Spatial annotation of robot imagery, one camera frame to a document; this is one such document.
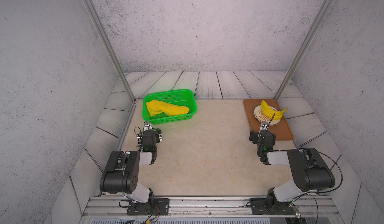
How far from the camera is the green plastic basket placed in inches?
40.9

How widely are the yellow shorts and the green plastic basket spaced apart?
11 mm

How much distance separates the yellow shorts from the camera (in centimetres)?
107
